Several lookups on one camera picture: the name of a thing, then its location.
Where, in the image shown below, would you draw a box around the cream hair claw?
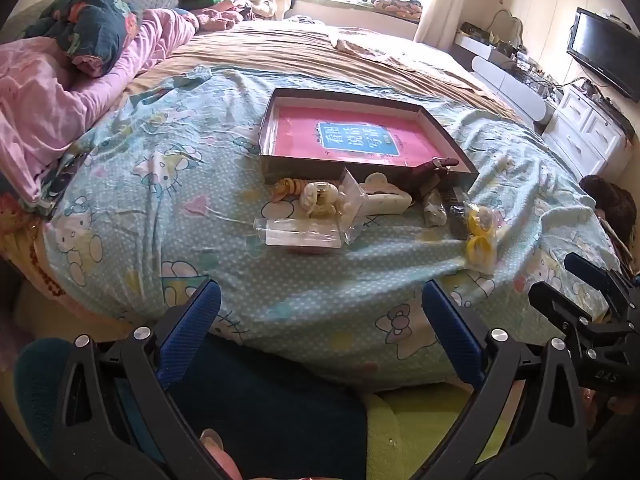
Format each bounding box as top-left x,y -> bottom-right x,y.
357,172 -> 414,216

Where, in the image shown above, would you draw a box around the white and grey cabinet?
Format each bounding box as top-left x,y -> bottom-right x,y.
452,30 -> 557,124

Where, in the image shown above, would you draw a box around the green fuzzy cushion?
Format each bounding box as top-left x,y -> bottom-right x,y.
364,387 -> 506,480

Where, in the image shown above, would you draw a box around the black flat television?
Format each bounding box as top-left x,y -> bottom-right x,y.
566,7 -> 640,103

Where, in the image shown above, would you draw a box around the person's dark blue trousers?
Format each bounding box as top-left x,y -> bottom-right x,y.
167,334 -> 372,480

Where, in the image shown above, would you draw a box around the yellow hair ties bag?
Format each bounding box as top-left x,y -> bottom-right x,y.
462,202 -> 507,267

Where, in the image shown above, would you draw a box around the teal cushion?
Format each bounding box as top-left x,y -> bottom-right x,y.
14,338 -> 76,466

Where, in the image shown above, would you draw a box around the clothes on window sill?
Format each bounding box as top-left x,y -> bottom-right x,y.
295,0 -> 424,24

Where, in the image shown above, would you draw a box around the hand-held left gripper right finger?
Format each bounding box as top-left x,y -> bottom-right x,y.
410,280 -> 588,480

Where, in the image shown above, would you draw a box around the dark floral blanket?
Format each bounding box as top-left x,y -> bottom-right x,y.
22,0 -> 144,79

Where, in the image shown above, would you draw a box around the clear plastic box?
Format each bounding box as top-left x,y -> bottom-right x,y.
254,166 -> 373,251

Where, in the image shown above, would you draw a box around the cream curtain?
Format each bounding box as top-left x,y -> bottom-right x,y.
415,0 -> 482,44

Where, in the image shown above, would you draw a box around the cartoon cat printed blanket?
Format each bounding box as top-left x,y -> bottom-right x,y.
42,67 -> 621,392

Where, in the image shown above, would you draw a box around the person's left hand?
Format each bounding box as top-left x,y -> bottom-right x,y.
199,429 -> 243,480

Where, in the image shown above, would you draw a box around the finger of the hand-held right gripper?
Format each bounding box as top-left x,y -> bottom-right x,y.
564,252 -> 632,306
528,281 -> 601,343

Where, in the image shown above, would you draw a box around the dark red hair clip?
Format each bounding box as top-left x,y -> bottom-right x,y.
410,157 -> 460,193

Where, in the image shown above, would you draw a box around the small beige hair clip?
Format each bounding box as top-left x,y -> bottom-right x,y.
422,192 -> 449,227

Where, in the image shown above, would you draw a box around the translucent white hair claw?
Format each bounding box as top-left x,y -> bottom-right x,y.
299,180 -> 347,219

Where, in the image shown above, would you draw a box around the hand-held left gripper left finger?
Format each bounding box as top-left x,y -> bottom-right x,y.
50,277 -> 236,480

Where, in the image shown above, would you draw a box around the shallow dark cardboard box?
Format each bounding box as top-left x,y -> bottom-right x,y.
258,88 -> 481,196

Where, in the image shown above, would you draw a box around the orange spiral hair tie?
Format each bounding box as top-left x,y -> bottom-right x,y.
272,177 -> 307,202

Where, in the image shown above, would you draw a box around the tan bedsheet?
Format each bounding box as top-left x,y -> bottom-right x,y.
125,20 -> 526,126

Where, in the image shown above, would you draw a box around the dark brown fuzzy cloth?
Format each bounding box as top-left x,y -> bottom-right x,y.
580,175 -> 637,273

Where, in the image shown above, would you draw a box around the white drawer dresser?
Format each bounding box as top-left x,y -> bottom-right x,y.
542,85 -> 636,182

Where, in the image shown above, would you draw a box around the pink quilt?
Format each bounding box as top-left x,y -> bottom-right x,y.
0,10 -> 201,213

